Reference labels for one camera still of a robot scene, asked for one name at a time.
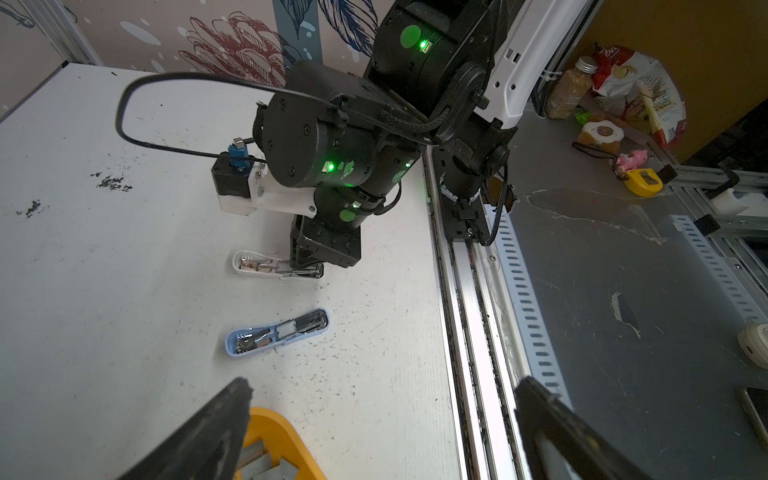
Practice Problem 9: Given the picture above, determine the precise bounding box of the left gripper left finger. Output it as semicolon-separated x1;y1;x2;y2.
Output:
121;377;252;479

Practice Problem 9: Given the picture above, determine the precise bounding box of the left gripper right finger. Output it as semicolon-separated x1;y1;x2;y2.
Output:
514;376;649;479

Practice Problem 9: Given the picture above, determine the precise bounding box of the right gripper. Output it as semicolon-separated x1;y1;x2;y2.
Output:
290;215;362;269

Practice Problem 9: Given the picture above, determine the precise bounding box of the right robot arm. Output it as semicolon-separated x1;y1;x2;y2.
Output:
253;1;585;269

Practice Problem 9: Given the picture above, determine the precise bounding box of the staple strip in tray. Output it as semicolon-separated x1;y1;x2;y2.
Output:
236;440;298;480

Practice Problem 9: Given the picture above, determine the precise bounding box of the yellow plastic tray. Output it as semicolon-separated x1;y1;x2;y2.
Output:
234;407;326;479

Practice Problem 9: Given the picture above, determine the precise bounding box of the yellow tape measure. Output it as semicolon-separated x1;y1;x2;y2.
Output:
623;168;664;198

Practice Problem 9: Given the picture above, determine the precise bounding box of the glass spice jar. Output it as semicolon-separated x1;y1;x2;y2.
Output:
545;56;599;120

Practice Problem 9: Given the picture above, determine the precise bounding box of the pink toy figure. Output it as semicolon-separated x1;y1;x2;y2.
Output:
612;149;649;180

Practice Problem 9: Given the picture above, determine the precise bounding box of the fried egg toy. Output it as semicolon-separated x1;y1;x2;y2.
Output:
576;120;625;155

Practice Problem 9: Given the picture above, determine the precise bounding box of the red snack bag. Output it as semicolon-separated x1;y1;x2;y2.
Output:
593;45;687;147

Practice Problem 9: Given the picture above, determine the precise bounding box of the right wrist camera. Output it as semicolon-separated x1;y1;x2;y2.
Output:
209;137;318;218

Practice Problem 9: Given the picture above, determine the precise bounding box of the aluminium mounting rail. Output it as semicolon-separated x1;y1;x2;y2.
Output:
424;149;570;479

